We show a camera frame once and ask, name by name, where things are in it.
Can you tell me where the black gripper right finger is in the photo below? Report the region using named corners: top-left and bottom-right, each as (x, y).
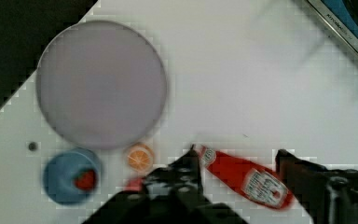
top-left (275, 149), bottom-right (358, 224)

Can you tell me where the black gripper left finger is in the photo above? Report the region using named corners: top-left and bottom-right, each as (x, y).
top-left (143, 145), bottom-right (205, 213)

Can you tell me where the toaster oven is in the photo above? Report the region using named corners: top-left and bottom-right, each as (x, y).
top-left (303, 0), bottom-right (358, 59)

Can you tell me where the pink red toy fruit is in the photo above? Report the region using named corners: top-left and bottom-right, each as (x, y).
top-left (124, 177), bottom-right (143, 191)

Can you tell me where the orange slice toy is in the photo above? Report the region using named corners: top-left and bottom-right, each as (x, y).
top-left (127, 144), bottom-right (154, 173)

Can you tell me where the red ketchup bottle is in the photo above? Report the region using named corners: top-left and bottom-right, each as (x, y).
top-left (196, 145), bottom-right (294, 210)

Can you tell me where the red toy strawberry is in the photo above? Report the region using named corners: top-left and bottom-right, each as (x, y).
top-left (74, 169), bottom-right (97, 191)

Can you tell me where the blue bowl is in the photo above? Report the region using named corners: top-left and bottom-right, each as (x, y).
top-left (42, 148), bottom-right (102, 205)

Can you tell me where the round lavender plate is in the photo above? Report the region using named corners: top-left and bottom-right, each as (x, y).
top-left (36, 21), bottom-right (168, 149)

